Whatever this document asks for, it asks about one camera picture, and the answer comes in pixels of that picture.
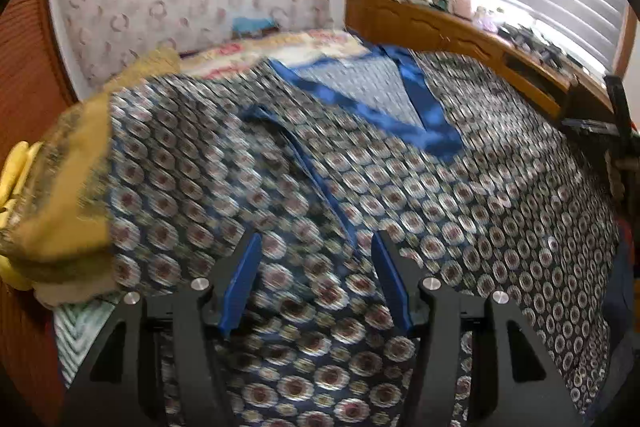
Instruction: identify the blue patterned pajama top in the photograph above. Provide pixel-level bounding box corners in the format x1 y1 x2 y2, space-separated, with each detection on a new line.
102 44 621 427

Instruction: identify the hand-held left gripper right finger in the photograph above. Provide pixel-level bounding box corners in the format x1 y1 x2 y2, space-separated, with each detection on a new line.
371 230 587 427

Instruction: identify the floral bed blanket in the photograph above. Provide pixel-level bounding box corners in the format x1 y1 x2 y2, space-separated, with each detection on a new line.
52 29 373 388

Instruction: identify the wooden cabinet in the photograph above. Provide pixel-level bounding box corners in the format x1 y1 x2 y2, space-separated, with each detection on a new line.
345 0 616 118

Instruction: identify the mustard yellow blanket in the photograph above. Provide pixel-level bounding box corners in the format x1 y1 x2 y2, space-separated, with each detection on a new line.
10 49 183 308

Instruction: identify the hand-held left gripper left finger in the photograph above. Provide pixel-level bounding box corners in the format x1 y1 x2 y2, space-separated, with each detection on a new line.
60 231 263 427

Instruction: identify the yellow plush toy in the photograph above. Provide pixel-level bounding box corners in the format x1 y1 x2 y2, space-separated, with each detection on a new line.
0 141 43 290

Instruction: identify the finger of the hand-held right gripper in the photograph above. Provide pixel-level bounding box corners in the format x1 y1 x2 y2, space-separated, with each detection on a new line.
561 117 626 140

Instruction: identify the small blue cloth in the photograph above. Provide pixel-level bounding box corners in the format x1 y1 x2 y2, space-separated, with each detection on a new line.
231 16 278 35

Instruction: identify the wooden wardrobe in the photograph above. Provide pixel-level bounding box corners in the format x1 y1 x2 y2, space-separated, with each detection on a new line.
0 0 78 427

